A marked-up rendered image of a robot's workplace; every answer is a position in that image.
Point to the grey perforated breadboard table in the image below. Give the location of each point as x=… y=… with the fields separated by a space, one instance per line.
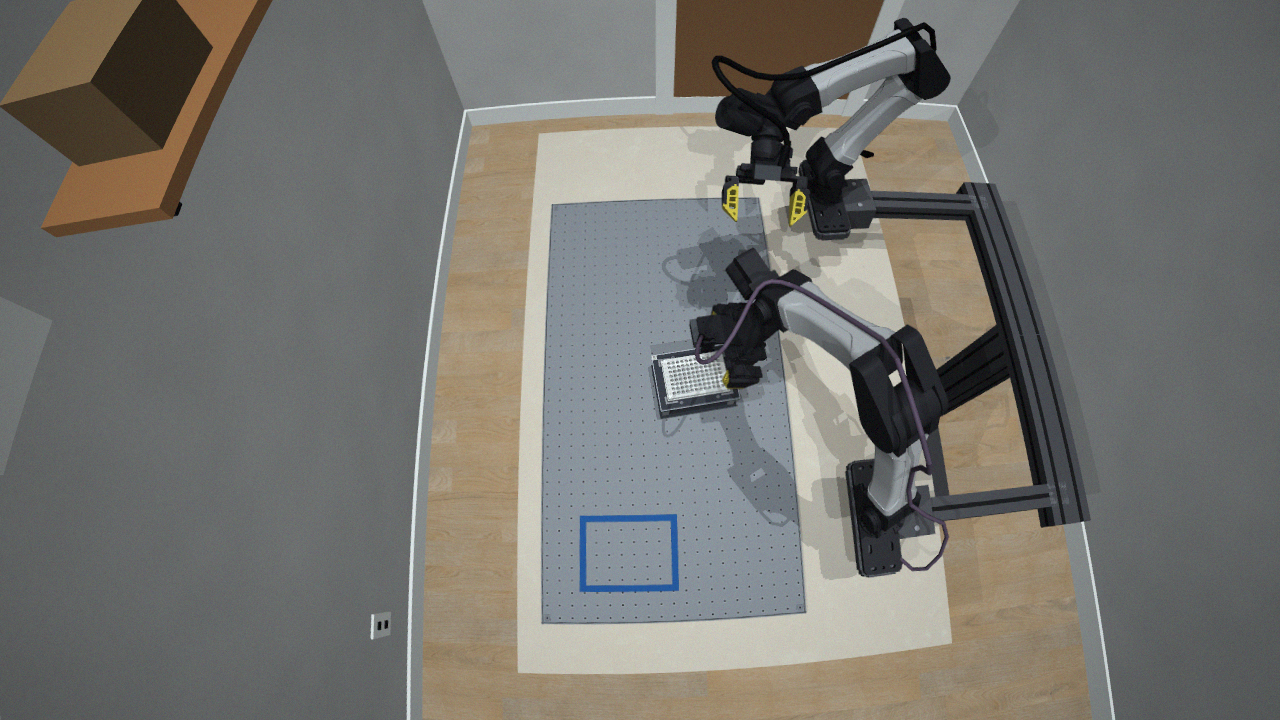
x=624 y=279

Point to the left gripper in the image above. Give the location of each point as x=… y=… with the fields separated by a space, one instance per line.
x=751 y=351

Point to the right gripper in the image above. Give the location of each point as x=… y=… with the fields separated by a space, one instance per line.
x=768 y=149

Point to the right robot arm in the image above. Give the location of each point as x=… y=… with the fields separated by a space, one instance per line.
x=828 y=158

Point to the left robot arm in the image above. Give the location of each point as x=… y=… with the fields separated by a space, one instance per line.
x=884 y=410

